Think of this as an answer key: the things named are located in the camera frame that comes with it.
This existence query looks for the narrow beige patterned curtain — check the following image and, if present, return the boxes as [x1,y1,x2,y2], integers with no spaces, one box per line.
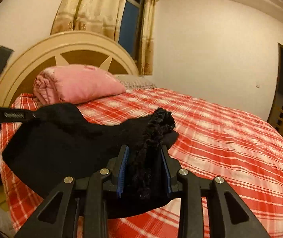
[139,0,160,76]

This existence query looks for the red plaid bed sheet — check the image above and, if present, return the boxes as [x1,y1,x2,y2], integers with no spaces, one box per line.
[0,88,283,238]

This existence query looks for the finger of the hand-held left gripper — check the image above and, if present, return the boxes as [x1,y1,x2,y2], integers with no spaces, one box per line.
[0,105,37,127]

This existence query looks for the beige wooden headboard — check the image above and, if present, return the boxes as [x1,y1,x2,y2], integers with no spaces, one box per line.
[0,31,140,108]

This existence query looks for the pink folded quilt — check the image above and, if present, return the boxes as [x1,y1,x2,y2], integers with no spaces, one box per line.
[33,64,127,106]

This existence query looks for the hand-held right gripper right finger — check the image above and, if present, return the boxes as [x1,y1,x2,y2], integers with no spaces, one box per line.
[160,144,271,238]

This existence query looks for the grey pillow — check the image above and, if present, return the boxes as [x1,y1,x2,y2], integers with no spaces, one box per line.
[113,74,157,91]

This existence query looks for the wide beige patterned curtain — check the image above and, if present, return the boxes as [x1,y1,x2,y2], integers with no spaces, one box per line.
[50,0,131,42]

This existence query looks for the dark window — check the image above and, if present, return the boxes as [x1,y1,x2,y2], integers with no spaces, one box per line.
[118,0,147,60]

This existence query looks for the black pants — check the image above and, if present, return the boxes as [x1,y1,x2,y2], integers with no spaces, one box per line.
[2,103,180,220]

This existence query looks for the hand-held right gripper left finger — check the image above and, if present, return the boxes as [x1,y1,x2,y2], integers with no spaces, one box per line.
[15,144,130,238]

